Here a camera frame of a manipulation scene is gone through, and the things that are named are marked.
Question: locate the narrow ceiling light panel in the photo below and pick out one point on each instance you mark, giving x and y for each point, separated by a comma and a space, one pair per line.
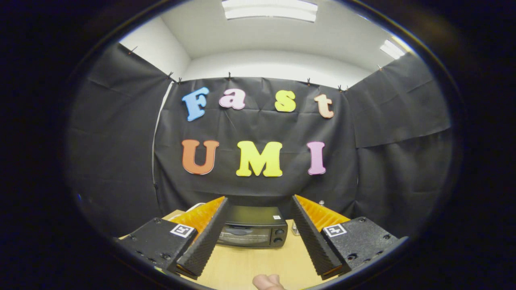
392, 49

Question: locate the wide ceiling light panel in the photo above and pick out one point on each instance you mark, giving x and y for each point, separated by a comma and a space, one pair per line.
270, 10

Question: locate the black toaster oven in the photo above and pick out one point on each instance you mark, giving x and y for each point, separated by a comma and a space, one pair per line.
252, 215

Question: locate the white pop-up toaster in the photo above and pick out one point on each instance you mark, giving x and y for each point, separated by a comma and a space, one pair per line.
193, 206

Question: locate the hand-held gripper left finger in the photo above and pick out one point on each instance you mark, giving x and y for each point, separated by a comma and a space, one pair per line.
205, 241

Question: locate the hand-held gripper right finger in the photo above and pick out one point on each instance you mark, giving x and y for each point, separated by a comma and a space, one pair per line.
312, 237

